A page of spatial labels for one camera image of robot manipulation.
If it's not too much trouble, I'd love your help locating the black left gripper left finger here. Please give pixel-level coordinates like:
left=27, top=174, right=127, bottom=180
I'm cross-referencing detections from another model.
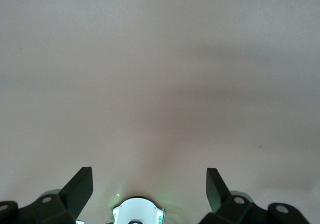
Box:
left=0, top=166, right=94, bottom=224

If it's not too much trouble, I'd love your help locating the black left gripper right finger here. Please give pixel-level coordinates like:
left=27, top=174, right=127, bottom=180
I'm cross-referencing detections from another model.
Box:
left=199, top=167, right=311, bottom=224

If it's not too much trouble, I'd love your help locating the brown table cover sheet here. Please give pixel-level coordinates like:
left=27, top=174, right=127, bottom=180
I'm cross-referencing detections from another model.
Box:
left=0, top=0, right=320, bottom=224

